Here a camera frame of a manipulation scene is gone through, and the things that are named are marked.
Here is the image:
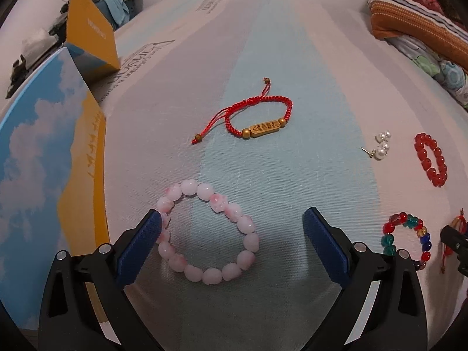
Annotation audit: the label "pink bead bracelet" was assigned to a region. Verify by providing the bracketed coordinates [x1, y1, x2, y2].
[155, 178, 260, 286]

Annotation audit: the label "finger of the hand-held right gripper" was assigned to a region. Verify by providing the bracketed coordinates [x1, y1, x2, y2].
[441, 226, 468, 276]

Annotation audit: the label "floral blanket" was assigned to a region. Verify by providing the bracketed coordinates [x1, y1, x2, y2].
[388, 35, 468, 112]

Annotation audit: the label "sky print cardboard box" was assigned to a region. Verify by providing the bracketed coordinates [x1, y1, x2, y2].
[0, 0, 121, 333]

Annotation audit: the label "multicolour glass bead bracelet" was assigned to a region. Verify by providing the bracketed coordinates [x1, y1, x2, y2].
[382, 211, 432, 272]

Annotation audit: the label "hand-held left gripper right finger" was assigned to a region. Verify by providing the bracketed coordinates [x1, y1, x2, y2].
[303, 207, 428, 351]

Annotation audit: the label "teal suitcase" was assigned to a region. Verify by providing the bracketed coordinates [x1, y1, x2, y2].
[122, 0, 140, 20]

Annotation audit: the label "folded striped blankets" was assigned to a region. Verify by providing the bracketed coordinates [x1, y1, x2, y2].
[369, 0, 468, 61]

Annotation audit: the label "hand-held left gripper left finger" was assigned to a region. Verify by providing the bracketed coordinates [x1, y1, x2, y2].
[38, 208, 163, 351]

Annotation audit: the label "light blue cloth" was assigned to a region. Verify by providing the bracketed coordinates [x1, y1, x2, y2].
[96, 0, 128, 32]

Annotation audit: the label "red string pearl bracelet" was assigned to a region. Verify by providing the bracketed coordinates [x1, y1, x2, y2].
[441, 208, 468, 275]

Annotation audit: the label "red braided bracelet gold bead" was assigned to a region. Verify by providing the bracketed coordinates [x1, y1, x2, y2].
[192, 78, 293, 145]

